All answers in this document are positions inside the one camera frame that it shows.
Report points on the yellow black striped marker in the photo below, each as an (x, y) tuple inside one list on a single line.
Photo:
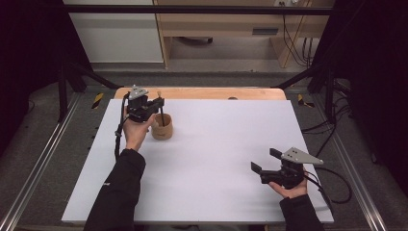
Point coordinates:
[(97, 100), (303, 101)]

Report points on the wooden desk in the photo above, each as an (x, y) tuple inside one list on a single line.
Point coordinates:
[(224, 24)]

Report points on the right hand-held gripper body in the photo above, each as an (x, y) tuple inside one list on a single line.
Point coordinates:
[(288, 174)]

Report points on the white cabinet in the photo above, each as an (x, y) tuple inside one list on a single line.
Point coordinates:
[(118, 41)]

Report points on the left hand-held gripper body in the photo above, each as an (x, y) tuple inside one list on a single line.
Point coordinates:
[(138, 107)]

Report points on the white table board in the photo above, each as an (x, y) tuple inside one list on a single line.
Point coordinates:
[(218, 154)]

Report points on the black metal stand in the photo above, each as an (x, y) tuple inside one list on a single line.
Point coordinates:
[(77, 80), (320, 80)]

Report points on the person's left hand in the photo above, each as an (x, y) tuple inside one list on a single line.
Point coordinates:
[(136, 133)]

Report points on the tan pen holder with figurine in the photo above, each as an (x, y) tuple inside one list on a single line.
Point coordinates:
[(162, 132)]

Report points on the aluminium floor rail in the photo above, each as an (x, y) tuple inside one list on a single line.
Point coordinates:
[(38, 163), (356, 173)]

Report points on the black curtain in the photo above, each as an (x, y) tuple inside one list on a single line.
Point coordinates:
[(375, 64), (29, 48)]

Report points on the black frame crossbar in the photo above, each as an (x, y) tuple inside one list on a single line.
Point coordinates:
[(192, 9)]

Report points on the person's right hand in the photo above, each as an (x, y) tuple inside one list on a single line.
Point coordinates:
[(292, 193)]

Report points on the power strip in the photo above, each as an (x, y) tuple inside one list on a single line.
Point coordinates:
[(287, 3)]

